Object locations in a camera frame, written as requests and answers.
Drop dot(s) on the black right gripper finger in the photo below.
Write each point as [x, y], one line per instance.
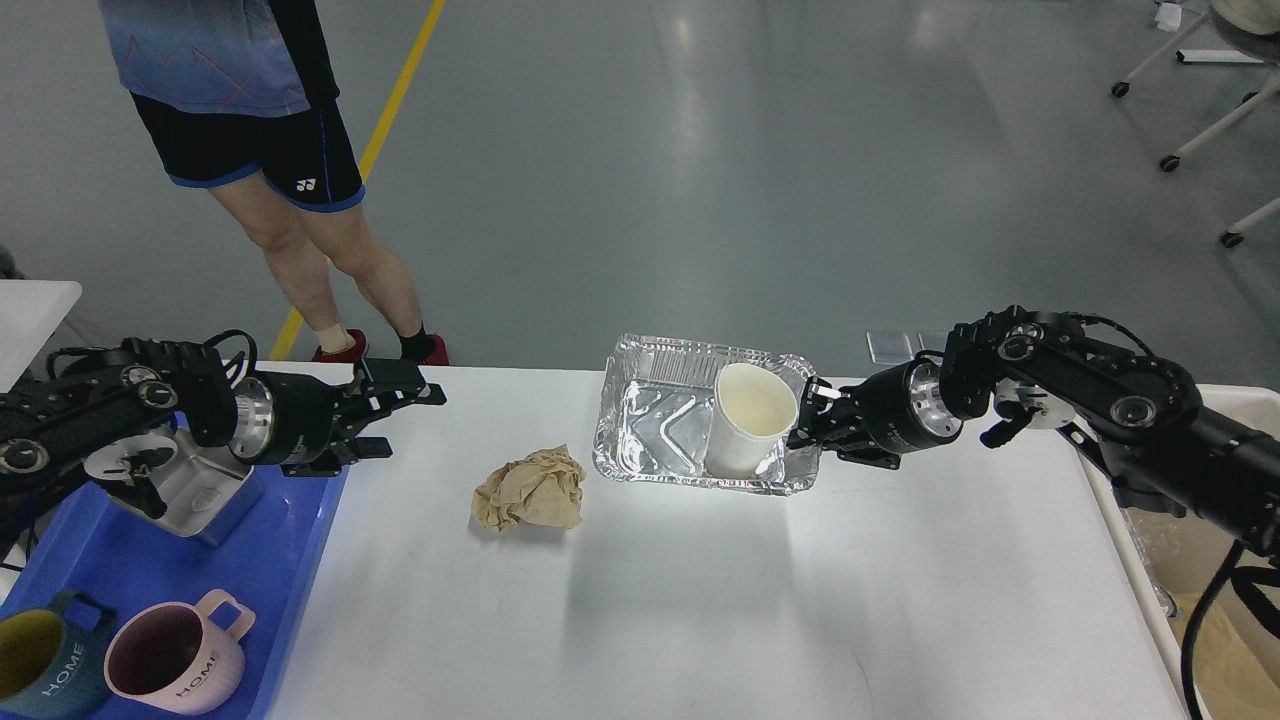
[850, 444]
[824, 407]

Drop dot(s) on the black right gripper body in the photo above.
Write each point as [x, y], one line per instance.
[901, 410]

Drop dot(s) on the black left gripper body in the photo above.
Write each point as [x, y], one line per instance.
[287, 420]

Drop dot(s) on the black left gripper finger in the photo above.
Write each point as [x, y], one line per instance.
[381, 386]
[338, 455]

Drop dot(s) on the white paper cup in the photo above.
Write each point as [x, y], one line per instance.
[753, 410]

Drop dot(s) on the square stainless steel tin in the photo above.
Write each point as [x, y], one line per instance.
[207, 491]

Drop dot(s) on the aluminium foil tray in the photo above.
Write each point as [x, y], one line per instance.
[657, 406]

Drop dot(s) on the brown paper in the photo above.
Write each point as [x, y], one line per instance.
[544, 488]

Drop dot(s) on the pink home mug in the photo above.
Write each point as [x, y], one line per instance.
[183, 658]

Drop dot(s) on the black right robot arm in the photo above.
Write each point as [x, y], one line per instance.
[1137, 417]

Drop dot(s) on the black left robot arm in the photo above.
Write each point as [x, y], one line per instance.
[127, 419]

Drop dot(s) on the blue plastic tray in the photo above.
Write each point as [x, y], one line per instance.
[268, 562]

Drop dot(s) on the white side table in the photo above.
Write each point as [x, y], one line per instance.
[30, 313]

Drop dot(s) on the person in patterned shirt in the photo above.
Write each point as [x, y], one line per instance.
[240, 100]

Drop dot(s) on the beige plastic bin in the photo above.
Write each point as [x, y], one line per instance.
[1168, 562]

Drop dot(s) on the dark blue home mug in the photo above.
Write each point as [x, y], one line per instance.
[52, 658]

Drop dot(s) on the white wheeled chair base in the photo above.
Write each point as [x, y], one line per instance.
[1199, 83]

